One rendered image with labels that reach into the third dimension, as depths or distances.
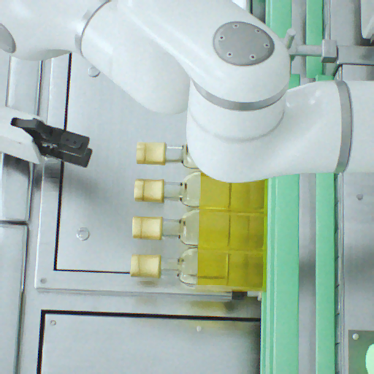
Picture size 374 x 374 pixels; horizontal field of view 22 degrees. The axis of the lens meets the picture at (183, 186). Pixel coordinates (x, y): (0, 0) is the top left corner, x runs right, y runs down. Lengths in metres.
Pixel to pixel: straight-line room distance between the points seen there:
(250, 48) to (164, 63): 0.11
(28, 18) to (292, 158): 0.34
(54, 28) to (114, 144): 0.55
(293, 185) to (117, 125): 0.41
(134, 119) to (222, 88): 0.73
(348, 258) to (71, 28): 0.49
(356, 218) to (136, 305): 0.43
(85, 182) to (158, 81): 0.62
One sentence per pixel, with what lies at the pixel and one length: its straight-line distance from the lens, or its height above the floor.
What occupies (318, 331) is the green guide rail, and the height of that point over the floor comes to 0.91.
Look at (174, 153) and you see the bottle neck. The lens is 1.44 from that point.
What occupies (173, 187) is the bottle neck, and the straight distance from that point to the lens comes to 1.42.
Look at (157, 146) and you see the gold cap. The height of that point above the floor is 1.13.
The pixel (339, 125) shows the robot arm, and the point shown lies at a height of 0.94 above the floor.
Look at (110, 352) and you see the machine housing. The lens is 1.56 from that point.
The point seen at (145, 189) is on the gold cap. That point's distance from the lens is 1.42.
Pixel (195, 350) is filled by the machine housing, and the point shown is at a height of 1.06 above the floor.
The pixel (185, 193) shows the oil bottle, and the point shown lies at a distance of 1.41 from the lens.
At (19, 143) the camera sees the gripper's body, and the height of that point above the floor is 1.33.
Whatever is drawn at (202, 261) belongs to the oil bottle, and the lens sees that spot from 1.38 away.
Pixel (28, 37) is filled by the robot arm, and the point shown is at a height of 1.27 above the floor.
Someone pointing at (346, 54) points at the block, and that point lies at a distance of 1.36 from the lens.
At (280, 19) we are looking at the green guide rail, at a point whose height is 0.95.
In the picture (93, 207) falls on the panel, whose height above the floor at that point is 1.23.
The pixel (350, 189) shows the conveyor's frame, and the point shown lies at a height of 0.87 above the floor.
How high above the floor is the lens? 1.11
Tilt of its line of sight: 1 degrees down
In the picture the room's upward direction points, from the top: 88 degrees counter-clockwise
